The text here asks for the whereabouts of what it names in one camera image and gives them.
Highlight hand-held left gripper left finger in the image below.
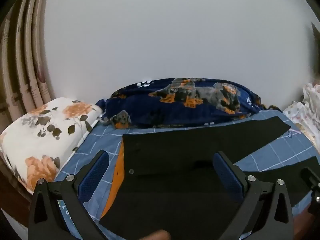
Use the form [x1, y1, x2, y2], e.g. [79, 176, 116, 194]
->
[28, 150, 110, 240]

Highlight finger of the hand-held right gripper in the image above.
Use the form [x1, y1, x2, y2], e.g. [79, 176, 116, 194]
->
[299, 166, 320, 216]

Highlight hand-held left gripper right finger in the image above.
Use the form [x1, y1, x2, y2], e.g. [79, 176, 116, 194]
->
[212, 151, 294, 240]

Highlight black pants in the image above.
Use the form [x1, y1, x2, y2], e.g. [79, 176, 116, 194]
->
[99, 116, 320, 240]

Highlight blue checked bedsheet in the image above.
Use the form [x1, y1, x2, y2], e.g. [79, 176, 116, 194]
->
[54, 110, 320, 240]

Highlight white orange floral pillow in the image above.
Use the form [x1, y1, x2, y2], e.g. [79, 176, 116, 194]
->
[0, 97, 103, 194]

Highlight white floral cloth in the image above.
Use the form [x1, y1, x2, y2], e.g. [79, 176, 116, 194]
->
[282, 82, 320, 153]

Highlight navy dog print blanket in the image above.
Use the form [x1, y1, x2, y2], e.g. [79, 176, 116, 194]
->
[96, 77, 283, 130]

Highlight beige floral curtain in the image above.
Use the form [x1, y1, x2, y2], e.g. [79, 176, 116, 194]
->
[0, 0, 56, 130]

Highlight brown wooden bed frame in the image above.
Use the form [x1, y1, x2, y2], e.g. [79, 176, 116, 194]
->
[0, 160, 33, 227]

